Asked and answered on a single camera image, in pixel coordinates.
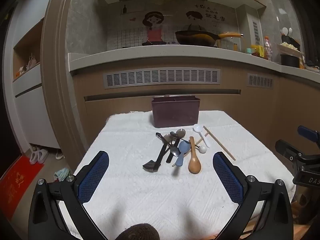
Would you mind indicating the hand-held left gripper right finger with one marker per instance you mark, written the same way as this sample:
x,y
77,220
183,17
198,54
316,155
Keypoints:
x,y
226,177

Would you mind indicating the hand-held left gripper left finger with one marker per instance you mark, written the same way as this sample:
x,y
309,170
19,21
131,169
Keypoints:
x,y
93,177

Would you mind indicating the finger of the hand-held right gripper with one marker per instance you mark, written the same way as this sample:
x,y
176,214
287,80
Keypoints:
x,y
287,151
308,133

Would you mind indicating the wooden spoon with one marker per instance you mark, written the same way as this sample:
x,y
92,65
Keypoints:
x,y
194,165

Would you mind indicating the white ball-ended stirrer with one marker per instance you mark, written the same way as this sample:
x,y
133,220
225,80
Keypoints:
x,y
202,149

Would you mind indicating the large metal spoon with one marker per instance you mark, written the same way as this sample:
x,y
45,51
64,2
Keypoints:
x,y
180,132

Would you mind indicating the grey spoon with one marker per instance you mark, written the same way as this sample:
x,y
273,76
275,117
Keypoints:
x,y
168,138

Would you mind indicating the purple plastic utensil holder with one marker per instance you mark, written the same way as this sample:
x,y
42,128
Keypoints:
x,y
175,115

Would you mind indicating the blue knitted slipper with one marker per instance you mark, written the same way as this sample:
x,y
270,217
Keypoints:
x,y
62,173

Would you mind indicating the wooden chopstick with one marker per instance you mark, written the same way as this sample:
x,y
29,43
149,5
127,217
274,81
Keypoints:
x,y
206,137
220,143

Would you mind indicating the white textured towel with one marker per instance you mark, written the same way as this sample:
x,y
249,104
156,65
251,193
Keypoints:
x,y
130,192

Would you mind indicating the white slipper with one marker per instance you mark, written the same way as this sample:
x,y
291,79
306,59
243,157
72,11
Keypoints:
x,y
59,154

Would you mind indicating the blue plastic spoon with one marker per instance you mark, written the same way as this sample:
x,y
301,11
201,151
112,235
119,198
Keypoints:
x,y
183,147

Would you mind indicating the grey slipper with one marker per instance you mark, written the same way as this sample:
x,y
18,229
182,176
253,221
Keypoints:
x,y
43,155
33,158

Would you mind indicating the white plastic spoon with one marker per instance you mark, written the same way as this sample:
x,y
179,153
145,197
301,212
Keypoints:
x,y
197,128

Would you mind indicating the black slotted spatula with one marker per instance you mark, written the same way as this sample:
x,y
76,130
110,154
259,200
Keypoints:
x,y
150,165

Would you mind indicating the small grey vent grille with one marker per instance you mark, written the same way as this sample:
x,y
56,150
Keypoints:
x,y
260,81

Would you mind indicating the dark brown fuzzy object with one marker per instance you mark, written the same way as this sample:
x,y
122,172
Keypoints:
x,y
138,233

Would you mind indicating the black pot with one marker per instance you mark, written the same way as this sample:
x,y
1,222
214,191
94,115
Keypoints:
x,y
290,60

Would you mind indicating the red floor mat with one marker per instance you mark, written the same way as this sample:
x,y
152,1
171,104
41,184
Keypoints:
x,y
17,187

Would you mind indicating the white cabinet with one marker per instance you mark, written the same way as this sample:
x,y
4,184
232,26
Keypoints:
x,y
32,110

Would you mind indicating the clear bottle with orange cap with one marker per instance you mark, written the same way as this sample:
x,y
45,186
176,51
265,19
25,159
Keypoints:
x,y
267,50

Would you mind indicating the yellow container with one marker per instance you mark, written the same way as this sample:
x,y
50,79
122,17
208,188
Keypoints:
x,y
258,51

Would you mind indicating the black cup with white spoons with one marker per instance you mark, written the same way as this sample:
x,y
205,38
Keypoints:
x,y
286,39

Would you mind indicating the teal cup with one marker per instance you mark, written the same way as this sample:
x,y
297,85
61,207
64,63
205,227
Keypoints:
x,y
248,51

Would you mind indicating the long grey vent grille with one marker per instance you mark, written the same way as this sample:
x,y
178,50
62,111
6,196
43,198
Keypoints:
x,y
162,78

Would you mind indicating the clutter on cabinet shelf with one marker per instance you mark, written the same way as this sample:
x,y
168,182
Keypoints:
x,y
30,62

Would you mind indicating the kitchen counter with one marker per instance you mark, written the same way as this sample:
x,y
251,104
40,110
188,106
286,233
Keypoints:
x,y
150,57

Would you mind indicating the black gas stove burner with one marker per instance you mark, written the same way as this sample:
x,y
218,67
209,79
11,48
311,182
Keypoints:
x,y
153,43

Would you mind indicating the white wall appliance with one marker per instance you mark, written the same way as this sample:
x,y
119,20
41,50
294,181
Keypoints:
x,y
255,30

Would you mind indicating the cartoon wall sticker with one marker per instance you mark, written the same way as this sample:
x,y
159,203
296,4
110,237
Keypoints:
x,y
155,27

